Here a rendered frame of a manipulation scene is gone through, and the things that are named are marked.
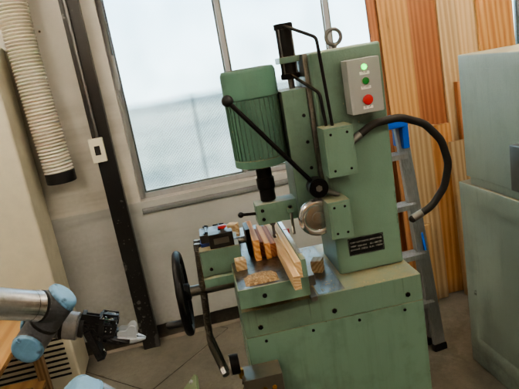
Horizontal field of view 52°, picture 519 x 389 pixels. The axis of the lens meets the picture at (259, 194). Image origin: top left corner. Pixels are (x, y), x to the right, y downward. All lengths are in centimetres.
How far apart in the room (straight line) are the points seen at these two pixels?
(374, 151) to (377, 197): 15
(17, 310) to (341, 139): 101
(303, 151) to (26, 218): 163
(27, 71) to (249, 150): 152
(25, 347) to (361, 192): 110
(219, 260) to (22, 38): 164
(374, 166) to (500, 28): 193
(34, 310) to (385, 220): 109
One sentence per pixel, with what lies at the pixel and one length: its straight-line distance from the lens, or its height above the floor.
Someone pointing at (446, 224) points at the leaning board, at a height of 43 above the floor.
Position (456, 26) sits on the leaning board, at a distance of 336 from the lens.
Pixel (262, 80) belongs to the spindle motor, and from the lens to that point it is 164.
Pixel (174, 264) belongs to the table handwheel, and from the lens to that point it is 175.
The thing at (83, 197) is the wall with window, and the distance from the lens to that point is 311.
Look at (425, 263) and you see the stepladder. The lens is 272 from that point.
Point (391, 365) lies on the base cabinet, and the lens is 186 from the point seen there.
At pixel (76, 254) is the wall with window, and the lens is 321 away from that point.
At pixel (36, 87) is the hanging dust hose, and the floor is 157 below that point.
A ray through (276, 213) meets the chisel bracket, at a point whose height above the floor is 103.
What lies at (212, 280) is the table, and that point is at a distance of 176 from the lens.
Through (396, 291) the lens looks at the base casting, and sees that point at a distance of 175.
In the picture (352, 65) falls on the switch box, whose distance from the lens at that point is 161.
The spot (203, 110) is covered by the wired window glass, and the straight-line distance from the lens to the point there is 311.
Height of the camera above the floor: 153
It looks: 14 degrees down
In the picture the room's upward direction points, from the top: 10 degrees counter-clockwise
